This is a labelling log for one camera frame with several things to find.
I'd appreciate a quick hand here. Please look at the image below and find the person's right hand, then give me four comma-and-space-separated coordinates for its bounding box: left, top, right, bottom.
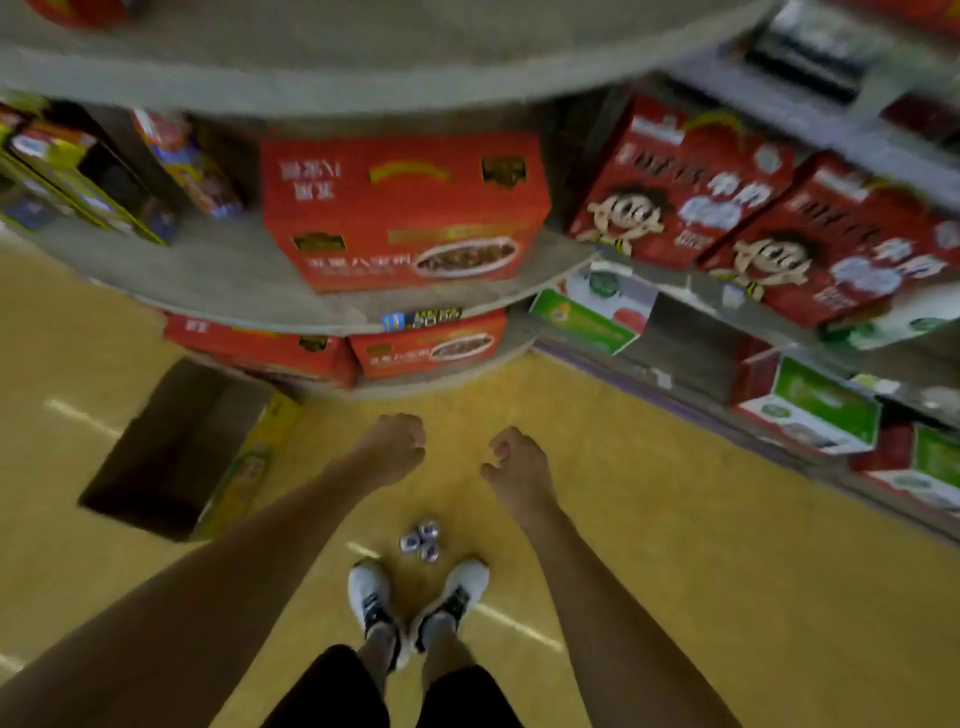
479, 427, 560, 526

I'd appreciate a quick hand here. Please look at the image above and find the person's left hand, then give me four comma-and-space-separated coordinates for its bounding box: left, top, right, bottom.
352, 412, 427, 493

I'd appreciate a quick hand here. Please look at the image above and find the brown cardboard box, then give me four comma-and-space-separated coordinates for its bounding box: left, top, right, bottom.
78, 358, 303, 543

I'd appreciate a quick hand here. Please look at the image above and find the person's left forearm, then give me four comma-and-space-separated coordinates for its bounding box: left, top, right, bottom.
0, 464, 376, 728

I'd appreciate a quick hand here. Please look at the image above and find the person's right forearm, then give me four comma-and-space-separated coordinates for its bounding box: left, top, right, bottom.
521, 502, 744, 728

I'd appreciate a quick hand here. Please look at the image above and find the person's right white shoe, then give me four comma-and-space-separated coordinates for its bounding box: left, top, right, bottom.
408, 558, 491, 654

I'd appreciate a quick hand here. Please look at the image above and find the person's white shoe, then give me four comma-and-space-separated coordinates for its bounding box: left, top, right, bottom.
347, 558, 403, 669
408, 558, 491, 654

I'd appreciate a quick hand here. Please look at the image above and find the person's left white shoe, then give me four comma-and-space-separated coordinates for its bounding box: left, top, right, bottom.
347, 558, 403, 669

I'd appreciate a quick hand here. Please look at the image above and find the person's right leg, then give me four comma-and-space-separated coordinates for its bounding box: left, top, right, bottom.
419, 614, 475, 691

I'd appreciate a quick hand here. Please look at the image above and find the person's leg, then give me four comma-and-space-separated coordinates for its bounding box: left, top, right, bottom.
419, 614, 475, 691
358, 622, 399, 695

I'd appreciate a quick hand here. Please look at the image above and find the person's left leg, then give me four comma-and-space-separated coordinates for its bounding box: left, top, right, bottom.
358, 622, 399, 695

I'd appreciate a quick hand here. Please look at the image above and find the dark price tag strip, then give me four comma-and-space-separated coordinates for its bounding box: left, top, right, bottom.
382, 305, 464, 333

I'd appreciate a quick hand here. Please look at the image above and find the small green-top box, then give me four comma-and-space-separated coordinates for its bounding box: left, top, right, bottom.
851, 423, 960, 515
731, 348, 883, 457
528, 262, 660, 356

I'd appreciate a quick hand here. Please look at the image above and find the small red carton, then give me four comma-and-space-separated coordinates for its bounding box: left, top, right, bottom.
260, 134, 553, 294

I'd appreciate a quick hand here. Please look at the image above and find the red cartoon face carton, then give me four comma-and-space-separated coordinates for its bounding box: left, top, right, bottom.
567, 97, 798, 271
701, 152, 960, 329

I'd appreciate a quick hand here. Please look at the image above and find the row of yellow orange cartons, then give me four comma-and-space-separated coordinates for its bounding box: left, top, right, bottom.
0, 89, 249, 247

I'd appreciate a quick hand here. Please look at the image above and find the white slim bottle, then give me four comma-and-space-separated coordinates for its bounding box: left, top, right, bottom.
821, 284, 960, 352

